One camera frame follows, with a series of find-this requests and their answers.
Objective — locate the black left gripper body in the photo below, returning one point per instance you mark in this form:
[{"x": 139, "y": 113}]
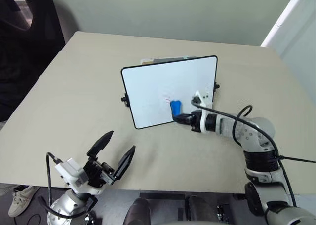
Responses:
[{"x": 95, "y": 172}]

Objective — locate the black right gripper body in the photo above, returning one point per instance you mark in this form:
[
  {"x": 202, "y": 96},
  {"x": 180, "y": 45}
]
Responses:
[{"x": 195, "y": 122}]

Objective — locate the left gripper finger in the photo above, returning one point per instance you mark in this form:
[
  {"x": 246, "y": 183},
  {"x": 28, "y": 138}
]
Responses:
[
  {"x": 101, "y": 143},
  {"x": 125, "y": 163}
]

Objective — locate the blue whiteboard eraser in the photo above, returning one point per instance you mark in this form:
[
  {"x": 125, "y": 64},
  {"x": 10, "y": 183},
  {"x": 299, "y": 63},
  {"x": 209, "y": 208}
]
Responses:
[{"x": 175, "y": 107}]

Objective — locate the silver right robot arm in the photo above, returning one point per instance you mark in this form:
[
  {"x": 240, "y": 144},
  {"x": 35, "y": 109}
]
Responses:
[{"x": 259, "y": 146}]

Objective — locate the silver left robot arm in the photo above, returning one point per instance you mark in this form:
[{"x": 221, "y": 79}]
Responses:
[{"x": 66, "y": 208}]

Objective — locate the black-framed whiteboard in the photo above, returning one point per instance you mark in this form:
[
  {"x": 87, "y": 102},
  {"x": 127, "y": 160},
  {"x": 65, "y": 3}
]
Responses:
[{"x": 160, "y": 86}]

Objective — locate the black whiteboard stand knob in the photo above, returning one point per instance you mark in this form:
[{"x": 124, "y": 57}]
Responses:
[
  {"x": 216, "y": 86},
  {"x": 125, "y": 99}
]

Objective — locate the beige sneaker shoe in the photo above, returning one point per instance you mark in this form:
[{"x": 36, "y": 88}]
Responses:
[{"x": 21, "y": 199}]

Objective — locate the black office chair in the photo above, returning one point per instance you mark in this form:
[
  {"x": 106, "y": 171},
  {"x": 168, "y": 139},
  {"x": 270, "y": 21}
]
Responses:
[{"x": 24, "y": 52}]

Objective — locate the white partition panel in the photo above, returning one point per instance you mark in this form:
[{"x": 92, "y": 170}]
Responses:
[{"x": 292, "y": 20}]

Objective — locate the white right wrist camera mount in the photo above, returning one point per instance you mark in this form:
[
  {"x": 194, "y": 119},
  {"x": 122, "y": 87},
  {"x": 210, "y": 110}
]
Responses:
[{"x": 205, "y": 99}]

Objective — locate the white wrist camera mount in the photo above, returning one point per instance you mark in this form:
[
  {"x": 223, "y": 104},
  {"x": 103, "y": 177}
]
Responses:
[
  {"x": 70, "y": 170},
  {"x": 205, "y": 99}
]

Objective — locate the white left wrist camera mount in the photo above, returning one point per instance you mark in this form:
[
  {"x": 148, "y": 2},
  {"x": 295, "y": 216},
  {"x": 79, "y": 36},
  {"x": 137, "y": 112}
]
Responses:
[{"x": 70, "y": 170}]

